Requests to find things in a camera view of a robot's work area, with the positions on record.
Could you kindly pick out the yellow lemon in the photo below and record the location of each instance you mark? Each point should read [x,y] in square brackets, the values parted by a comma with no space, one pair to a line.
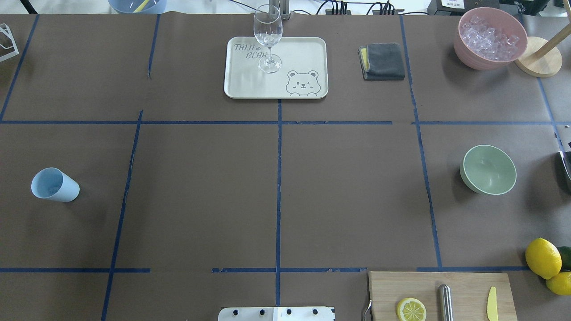
[560,284]
[543,258]

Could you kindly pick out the large blue bowl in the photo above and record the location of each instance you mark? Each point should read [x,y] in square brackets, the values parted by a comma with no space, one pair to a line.
[138,6]

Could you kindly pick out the wooden cup stand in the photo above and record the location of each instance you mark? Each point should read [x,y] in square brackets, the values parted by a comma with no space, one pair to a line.
[541,58]

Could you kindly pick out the steel muddler rod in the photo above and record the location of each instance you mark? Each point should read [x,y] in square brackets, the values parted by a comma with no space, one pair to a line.
[446,307]

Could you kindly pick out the green lime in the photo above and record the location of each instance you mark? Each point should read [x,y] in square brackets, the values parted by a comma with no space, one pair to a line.
[565,253]

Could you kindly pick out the lemon half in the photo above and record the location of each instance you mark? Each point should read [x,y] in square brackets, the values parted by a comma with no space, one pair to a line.
[411,309]

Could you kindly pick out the clear wine glass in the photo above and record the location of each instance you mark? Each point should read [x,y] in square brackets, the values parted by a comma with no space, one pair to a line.
[268,30]

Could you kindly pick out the yellow plastic knife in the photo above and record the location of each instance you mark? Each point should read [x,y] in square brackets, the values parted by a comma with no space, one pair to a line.
[492,308]

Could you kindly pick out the folded grey cloth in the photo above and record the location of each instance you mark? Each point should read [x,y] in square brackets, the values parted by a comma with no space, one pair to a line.
[381,62]

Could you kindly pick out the pink bowl with ice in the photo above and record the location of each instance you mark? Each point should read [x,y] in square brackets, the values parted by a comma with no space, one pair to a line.
[489,38]

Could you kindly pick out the wooden cutting board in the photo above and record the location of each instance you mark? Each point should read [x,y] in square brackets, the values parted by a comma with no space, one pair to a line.
[469,294]

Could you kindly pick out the light blue cup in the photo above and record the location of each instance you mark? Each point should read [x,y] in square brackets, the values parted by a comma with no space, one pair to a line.
[54,185]

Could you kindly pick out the cream bear serving tray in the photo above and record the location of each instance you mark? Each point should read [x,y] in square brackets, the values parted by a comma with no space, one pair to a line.
[303,75]

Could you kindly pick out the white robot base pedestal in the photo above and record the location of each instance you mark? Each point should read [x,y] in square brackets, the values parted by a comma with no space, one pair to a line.
[295,313]

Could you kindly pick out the green bowl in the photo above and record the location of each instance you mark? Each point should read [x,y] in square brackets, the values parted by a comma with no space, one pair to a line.
[488,170]

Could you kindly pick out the white wire cup rack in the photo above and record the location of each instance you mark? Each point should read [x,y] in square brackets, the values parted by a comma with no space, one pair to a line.
[8,46]

